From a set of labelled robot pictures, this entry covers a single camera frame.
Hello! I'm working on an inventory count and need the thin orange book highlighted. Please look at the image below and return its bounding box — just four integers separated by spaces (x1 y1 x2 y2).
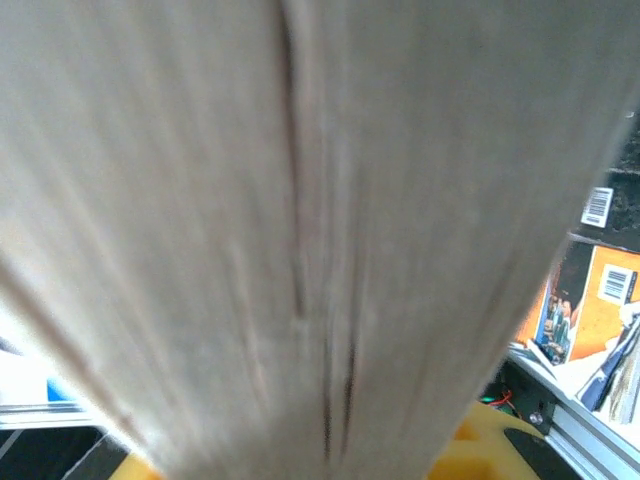
0 0 640 480

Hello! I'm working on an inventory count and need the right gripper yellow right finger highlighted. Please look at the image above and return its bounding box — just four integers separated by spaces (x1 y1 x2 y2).
428 399 569 480

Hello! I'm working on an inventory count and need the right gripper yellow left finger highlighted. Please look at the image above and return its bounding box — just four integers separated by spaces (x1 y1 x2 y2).
115 452 166 480

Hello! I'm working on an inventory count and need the orange book with torn cover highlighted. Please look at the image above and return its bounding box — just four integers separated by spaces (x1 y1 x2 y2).
512 242 640 431

